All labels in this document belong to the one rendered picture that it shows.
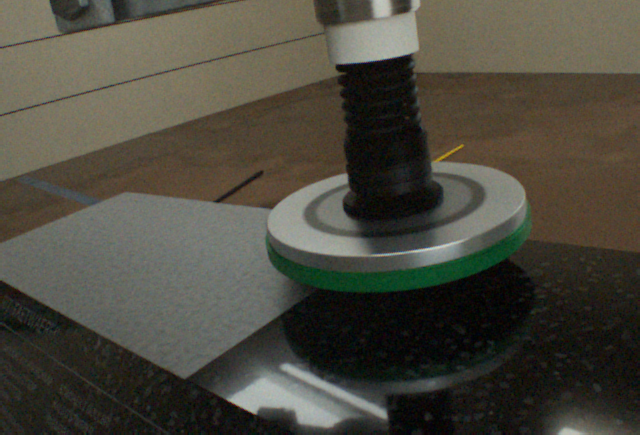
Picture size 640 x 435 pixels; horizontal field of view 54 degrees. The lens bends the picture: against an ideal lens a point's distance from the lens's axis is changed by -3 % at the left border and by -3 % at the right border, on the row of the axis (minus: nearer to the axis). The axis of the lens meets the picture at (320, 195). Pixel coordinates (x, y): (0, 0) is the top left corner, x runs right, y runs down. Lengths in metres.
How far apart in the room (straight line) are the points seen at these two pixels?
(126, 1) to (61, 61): 5.18
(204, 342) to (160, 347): 0.03
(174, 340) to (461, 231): 0.23
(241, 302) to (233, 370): 0.10
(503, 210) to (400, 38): 0.15
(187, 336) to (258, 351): 0.07
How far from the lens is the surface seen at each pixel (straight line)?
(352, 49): 0.49
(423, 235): 0.47
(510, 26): 6.16
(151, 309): 0.58
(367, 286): 0.46
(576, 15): 5.85
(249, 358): 0.47
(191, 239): 0.71
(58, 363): 0.60
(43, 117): 5.65
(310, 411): 0.41
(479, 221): 0.49
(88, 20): 0.53
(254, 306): 0.54
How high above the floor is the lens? 1.06
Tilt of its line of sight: 18 degrees down
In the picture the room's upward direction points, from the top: 9 degrees counter-clockwise
